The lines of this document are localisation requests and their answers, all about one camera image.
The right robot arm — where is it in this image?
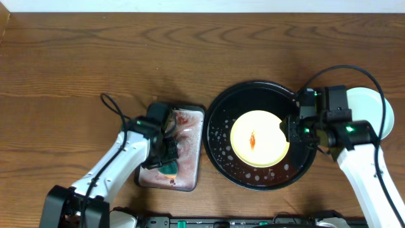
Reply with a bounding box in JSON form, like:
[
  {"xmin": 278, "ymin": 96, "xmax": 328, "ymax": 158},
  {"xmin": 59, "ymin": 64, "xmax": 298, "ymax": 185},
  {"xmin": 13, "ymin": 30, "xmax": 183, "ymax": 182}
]
[{"xmin": 280, "ymin": 85, "xmax": 404, "ymax": 227}]

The rectangular black soapy tray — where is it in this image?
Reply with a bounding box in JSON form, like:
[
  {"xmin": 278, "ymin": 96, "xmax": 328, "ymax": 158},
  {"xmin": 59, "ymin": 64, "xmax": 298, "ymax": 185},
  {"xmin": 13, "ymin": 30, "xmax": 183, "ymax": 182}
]
[{"xmin": 134, "ymin": 105, "xmax": 204, "ymax": 192}]

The green yellow sponge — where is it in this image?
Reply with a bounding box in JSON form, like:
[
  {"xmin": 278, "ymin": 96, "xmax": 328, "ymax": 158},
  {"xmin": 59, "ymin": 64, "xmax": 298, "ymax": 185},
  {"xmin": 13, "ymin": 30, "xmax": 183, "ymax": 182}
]
[{"xmin": 158, "ymin": 161, "xmax": 178, "ymax": 177}]

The light blue plate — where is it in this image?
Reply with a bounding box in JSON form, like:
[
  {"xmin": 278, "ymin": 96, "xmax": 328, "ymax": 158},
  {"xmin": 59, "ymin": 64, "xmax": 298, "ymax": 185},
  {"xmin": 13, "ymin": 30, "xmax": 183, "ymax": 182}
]
[{"xmin": 347, "ymin": 87, "xmax": 395, "ymax": 139}]

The yellow plate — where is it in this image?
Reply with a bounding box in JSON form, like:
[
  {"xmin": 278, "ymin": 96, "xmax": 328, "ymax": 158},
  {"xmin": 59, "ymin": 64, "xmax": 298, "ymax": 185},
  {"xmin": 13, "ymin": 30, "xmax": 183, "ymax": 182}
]
[{"xmin": 230, "ymin": 110, "xmax": 290, "ymax": 168}]

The round black tray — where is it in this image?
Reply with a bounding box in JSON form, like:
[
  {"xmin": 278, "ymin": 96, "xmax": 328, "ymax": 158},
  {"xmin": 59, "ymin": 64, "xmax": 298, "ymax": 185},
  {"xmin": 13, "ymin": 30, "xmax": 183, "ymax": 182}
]
[{"xmin": 202, "ymin": 81, "xmax": 316, "ymax": 191}]

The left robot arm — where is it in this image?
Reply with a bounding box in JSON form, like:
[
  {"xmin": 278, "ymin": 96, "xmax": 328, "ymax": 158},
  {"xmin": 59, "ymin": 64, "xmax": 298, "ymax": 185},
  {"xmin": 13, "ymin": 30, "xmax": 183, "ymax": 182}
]
[{"xmin": 40, "ymin": 103, "xmax": 178, "ymax": 227}]

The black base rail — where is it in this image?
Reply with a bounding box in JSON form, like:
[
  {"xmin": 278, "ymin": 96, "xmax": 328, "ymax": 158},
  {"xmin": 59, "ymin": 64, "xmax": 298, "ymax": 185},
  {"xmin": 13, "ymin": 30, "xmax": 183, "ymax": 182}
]
[{"xmin": 110, "ymin": 207, "xmax": 349, "ymax": 228}]

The right black cable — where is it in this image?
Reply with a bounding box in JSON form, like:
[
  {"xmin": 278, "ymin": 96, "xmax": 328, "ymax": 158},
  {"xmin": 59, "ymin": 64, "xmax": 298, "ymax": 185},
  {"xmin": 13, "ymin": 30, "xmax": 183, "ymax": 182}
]
[{"xmin": 297, "ymin": 65, "xmax": 405, "ymax": 219}]

